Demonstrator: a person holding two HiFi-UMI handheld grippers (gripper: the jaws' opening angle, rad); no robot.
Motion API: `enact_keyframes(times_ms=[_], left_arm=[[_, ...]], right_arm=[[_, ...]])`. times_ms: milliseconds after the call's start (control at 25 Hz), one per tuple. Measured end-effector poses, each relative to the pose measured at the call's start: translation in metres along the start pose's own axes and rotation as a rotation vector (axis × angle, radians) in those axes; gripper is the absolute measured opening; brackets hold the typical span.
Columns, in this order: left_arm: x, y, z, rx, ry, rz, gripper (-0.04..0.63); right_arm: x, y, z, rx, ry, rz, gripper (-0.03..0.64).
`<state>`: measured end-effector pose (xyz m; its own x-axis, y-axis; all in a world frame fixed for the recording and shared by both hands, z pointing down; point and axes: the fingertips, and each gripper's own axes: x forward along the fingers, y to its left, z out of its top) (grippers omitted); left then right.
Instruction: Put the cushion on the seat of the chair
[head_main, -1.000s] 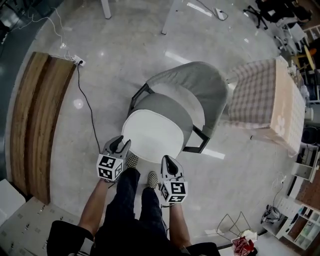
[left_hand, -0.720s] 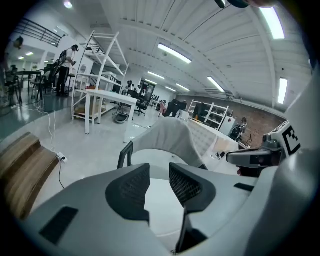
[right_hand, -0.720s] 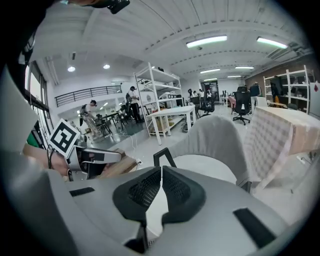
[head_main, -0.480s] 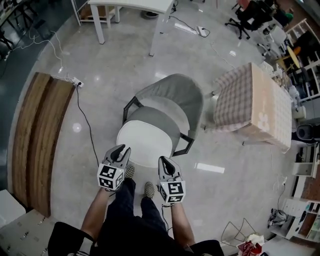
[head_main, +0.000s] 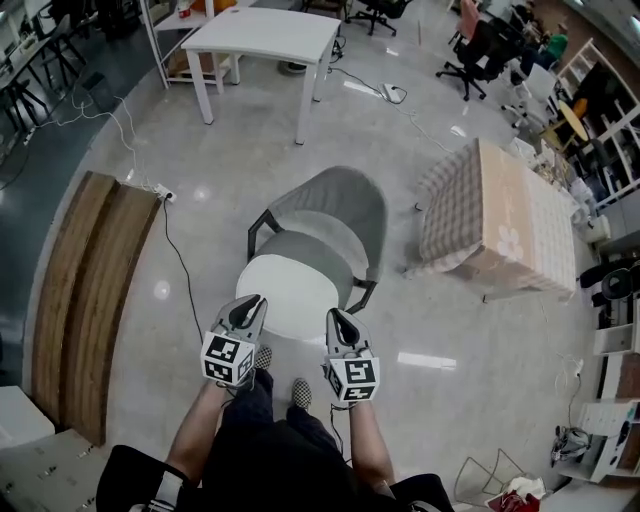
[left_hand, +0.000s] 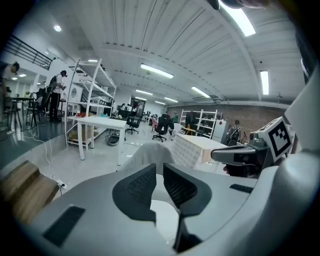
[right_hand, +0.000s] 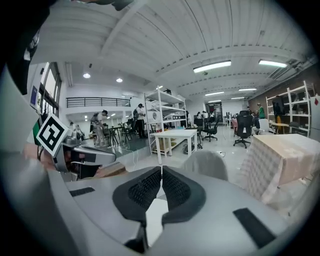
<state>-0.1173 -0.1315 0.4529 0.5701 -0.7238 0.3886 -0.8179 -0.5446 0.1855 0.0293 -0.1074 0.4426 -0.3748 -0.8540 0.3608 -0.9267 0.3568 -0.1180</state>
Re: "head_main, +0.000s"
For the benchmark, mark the white cabinet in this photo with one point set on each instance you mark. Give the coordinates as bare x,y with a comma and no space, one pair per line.
605,435

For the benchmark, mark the person's black trousers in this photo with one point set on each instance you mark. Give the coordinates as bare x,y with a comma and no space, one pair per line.
270,460

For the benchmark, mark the white table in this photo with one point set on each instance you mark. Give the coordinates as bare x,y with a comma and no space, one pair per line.
265,30

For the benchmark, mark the white round cushion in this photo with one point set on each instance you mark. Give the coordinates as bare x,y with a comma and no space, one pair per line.
292,290

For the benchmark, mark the red bag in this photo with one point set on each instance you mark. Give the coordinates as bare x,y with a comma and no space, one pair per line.
515,495

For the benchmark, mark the person's checkered right shoe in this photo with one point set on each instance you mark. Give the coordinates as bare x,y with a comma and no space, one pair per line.
301,392

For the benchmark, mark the yellow round table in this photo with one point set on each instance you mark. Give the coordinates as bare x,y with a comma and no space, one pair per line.
574,119

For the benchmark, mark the brown wooden plank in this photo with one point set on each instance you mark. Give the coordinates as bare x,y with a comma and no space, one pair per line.
107,310
62,295

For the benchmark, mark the person's black shirt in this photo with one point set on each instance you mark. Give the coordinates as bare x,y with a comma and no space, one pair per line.
130,475

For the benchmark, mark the black office chair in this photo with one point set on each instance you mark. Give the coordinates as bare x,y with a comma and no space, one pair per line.
480,50
380,10

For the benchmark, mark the white open box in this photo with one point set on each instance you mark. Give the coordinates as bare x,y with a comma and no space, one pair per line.
614,340

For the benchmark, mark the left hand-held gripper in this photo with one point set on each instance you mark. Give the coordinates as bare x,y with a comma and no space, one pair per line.
227,357

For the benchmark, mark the pink chair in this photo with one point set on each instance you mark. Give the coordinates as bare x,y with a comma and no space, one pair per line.
469,17

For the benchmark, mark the table with checkered cloth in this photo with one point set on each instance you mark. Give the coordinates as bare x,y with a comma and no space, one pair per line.
500,225

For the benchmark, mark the dark desk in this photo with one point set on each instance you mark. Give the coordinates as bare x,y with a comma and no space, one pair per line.
30,55

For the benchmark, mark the person's left forearm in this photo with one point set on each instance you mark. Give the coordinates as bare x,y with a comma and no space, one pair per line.
195,430

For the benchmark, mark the person's checkered left shoe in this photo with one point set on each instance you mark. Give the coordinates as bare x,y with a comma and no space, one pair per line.
264,358

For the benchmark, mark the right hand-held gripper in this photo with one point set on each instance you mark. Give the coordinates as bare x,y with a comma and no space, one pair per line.
355,377

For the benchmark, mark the white metal frame shelf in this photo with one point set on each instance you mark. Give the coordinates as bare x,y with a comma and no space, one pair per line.
170,45

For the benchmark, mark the person's checkered shoe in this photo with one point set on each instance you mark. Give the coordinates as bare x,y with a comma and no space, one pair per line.
264,358
301,392

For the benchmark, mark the person's right forearm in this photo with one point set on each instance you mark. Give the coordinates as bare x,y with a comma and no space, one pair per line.
370,440

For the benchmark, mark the white power strip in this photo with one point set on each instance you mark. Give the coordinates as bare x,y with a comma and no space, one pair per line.
165,192
391,93

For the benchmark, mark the white office chair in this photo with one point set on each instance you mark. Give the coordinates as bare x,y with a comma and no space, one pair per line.
537,85

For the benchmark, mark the white shelf unit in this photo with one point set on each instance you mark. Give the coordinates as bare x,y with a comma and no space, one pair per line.
607,120

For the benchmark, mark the grey upholstered chair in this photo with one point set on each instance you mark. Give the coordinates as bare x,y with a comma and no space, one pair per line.
340,210

